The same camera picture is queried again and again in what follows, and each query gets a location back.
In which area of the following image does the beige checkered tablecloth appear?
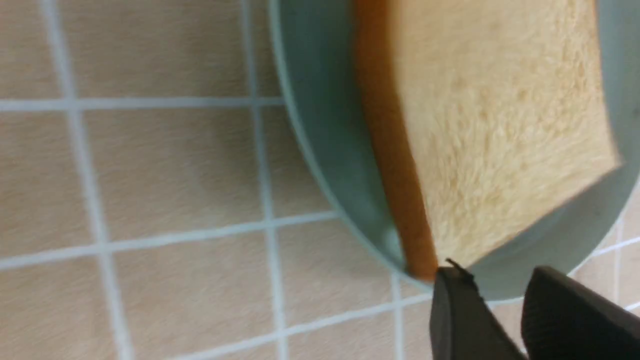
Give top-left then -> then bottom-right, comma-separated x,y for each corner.
0,0 -> 640,360

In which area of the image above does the light blue round plate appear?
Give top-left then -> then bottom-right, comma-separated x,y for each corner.
269,0 -> 640,302

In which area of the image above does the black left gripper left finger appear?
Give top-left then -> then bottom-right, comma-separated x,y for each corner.
429,259 -> 527,360

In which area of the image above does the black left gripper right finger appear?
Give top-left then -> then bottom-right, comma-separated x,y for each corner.
520,266 -> 640,360

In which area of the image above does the toasted bread slice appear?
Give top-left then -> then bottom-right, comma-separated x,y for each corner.
352,0 -> 621,282

